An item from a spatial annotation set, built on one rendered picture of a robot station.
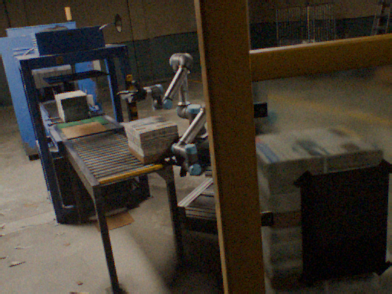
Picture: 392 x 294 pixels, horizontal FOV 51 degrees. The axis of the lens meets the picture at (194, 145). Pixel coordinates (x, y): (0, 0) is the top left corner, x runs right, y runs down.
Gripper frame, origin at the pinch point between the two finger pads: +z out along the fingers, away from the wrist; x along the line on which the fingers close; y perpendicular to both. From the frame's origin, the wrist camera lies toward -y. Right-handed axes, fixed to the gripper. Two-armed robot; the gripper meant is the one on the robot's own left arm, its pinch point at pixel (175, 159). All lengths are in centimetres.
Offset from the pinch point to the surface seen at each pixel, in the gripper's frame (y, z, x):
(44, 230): -78, 115, 95
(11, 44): 87, 352, 80
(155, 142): 16.5, -1.4, 13.2
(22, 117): -13, 353, 87
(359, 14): 59, 474, -673
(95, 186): 1, -14, 60
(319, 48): 86, -192, 38
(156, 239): -78, 37, 12
